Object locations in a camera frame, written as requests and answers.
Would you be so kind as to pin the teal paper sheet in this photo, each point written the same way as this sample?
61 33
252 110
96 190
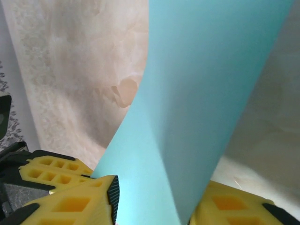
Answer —
187 93

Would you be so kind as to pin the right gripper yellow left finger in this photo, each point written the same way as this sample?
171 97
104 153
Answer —
93 194

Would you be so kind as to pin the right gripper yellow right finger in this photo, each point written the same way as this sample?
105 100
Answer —
215 192

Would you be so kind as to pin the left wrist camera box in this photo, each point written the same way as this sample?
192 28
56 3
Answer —
4 117

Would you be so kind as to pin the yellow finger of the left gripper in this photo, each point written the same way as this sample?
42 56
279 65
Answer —
58 157
54 184

